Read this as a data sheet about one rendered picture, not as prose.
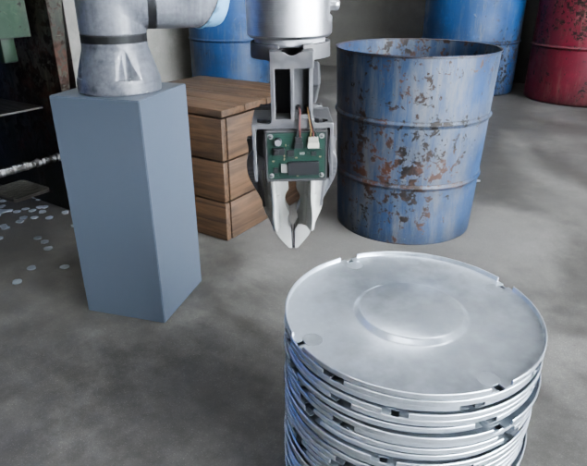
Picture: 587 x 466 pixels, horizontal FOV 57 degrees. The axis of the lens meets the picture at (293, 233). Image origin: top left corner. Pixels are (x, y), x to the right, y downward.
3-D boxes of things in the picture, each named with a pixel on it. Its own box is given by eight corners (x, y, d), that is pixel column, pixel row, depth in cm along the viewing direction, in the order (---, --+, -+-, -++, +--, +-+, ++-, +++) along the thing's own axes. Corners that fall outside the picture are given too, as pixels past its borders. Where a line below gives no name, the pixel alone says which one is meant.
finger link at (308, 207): (294, 267, 55) (293, 180, 51) (293, 241, 60) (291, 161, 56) (325, 266, 55) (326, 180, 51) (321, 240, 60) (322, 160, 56)
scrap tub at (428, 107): (493, 209, 167) (520, 43, 146) (446, 263, 135) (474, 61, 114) (369, 183, 187) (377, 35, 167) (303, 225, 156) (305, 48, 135)
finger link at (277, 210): (262, 268, 55) (259, 181, 51) (264, 241, 60) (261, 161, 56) (294, 267, 55) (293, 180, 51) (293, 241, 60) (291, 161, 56)
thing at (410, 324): (433, 241, 80) (434, 236, 80) (608, 351, 57) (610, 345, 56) (249, 282, 70) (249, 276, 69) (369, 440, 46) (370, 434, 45)
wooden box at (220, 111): (303, 198, 174) (304, 87, 160) (227, 241, 146) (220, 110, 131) (207, 176, 194) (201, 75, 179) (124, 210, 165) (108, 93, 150)
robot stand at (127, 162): (201, 280, 127) (186, 82, 108) (165, 324, 111) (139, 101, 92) (132, 270, 131) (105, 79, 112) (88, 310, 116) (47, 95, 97)
